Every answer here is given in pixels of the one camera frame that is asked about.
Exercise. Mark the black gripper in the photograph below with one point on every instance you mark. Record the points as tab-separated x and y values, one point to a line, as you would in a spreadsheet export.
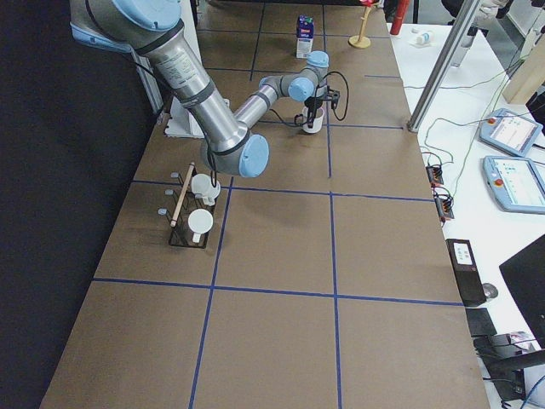
314	103

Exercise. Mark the white mug with black handle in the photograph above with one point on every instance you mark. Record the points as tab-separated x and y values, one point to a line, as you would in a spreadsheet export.
315	126

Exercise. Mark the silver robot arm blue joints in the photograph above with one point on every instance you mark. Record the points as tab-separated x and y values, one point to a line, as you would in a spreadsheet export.
155	30

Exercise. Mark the milk carton blue top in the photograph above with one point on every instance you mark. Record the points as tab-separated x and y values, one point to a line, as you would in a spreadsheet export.
304	33

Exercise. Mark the wooden mug tree stand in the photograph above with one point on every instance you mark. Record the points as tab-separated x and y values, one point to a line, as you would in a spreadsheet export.
360	41

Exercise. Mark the white mug upper in rack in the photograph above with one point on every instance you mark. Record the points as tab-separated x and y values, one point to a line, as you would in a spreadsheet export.
205	189

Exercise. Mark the white mug in rack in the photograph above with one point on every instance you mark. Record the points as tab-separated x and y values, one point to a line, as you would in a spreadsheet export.
205	189
200	221

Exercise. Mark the white bottle lying on desk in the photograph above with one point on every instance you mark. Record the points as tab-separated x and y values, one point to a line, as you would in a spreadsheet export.
422	39

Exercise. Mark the upper orange connector box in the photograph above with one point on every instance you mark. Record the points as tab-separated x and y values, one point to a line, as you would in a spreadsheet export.
435	175

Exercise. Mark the orange connector box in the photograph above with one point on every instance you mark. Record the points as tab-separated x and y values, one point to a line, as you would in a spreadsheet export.
435	175
444	205

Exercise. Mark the red bottle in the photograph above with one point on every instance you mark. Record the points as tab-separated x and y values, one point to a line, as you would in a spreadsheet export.
398	19

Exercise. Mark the white mug lower in rack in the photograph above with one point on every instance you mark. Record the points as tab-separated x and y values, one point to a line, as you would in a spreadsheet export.
200	221

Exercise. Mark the lower orange connector box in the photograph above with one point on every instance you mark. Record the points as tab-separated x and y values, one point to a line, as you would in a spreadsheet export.
444	205

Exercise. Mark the upper teach pendant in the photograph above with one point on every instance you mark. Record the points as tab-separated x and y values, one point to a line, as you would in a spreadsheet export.
509	132

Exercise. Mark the teach pendant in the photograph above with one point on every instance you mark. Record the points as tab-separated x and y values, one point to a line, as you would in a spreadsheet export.
515	183
509	132

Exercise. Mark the black box with white label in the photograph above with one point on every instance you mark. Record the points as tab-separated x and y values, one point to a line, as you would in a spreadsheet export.
466	272

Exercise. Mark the lower teach pendant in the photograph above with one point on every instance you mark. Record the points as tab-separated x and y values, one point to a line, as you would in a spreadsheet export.
515	183

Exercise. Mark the silver round knob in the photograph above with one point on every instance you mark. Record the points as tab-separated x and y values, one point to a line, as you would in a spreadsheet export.
490	291

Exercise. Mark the black monitor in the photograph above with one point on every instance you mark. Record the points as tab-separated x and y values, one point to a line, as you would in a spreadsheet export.
523	275

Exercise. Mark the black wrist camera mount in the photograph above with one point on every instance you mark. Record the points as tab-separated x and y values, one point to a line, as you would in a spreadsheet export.
332	96

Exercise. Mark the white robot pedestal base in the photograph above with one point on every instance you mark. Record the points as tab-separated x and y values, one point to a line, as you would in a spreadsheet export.
181	124

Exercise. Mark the aluminium frame post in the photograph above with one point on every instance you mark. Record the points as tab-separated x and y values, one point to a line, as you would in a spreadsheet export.
459	29

